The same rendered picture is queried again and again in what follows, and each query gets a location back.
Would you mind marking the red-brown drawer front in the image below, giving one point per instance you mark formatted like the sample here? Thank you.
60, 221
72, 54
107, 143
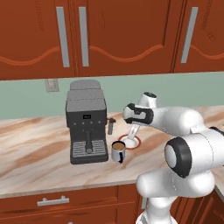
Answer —
58, 217
87, 197

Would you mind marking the grey wall switch plate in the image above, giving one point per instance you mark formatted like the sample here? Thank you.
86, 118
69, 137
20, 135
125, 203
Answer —
52, 85

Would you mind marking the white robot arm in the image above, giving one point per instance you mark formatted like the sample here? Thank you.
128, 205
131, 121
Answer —
186, 151

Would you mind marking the red-brown base cupboard door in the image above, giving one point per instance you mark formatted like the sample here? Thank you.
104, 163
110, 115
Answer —
204, 208

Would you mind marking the white saucer with red rim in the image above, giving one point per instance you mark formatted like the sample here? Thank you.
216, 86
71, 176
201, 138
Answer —
137, 143

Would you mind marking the red-brown wall cupboard door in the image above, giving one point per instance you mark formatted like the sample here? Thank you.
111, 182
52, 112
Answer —
125, 35
29, 38
207, 35

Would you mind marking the dark grey coffee machine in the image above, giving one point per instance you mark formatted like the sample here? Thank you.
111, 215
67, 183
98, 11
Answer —
85, 122

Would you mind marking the white mug with coffee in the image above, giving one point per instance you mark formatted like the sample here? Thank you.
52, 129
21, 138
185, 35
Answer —
117, 153

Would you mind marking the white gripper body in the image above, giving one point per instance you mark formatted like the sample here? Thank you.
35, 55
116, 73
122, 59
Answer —
133, 133

